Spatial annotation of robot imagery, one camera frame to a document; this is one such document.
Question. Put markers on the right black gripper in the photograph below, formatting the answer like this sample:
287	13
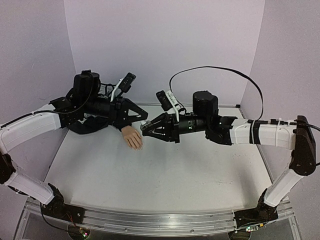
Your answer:
175	129

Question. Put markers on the aluminium back table rail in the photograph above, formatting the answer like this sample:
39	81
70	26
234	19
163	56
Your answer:
237	106

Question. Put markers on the mannequin hand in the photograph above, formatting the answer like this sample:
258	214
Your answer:
132	137

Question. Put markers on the grey and black jacket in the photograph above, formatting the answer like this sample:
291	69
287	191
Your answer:
93	124

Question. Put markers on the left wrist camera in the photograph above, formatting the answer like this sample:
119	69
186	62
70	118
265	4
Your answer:
123	86

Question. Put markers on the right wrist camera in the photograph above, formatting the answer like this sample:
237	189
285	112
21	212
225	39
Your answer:
170	104

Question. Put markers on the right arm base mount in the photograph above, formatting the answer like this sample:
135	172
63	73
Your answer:
261	214

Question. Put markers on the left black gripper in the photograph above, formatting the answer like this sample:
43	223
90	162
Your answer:
119	112

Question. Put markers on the aluminium front rail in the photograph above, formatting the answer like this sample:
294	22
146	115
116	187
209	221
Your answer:
158	224

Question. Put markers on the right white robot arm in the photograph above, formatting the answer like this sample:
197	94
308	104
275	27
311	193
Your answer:
294	135

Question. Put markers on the clear nail polish bottle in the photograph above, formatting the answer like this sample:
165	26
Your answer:
146	127

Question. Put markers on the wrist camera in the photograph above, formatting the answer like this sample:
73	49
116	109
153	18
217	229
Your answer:
123	86
170	104

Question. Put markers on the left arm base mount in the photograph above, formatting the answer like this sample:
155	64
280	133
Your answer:
58	209

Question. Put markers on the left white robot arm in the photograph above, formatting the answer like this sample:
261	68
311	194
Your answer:
57	114

